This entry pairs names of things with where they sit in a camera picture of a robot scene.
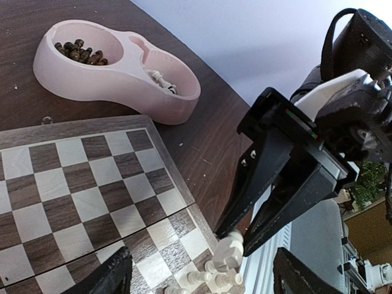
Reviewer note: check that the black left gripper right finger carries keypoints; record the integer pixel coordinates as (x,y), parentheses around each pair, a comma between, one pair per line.
(293,276)

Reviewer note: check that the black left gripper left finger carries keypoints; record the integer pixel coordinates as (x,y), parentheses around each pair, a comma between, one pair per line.
(113,276)

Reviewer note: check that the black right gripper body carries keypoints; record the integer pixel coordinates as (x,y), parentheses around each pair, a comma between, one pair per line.
(272,109)

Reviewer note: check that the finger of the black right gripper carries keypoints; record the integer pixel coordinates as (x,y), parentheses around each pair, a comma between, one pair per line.
(257,168)
(299,190)

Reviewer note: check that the white pawn piece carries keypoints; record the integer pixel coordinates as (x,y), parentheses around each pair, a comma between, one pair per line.
(209,267)
(197,277)
(175,290)

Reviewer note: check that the pink double bowl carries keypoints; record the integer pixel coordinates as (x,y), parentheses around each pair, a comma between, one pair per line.
(125,80)

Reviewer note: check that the white rook piece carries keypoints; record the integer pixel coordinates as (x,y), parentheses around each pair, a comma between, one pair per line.
(224,280)

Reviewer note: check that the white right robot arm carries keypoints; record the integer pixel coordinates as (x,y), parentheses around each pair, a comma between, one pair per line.
(357,123)

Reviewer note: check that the wooden chess board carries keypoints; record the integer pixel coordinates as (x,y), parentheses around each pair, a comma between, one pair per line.
(73,193)

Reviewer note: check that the white chess pieces pile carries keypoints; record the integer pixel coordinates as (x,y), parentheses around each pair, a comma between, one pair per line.
(157,77)

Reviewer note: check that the dark chess pieces pile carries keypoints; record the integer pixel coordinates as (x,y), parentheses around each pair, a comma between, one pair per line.
(76,52)

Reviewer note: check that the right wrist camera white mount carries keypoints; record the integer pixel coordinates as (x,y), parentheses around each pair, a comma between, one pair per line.
(316,99)

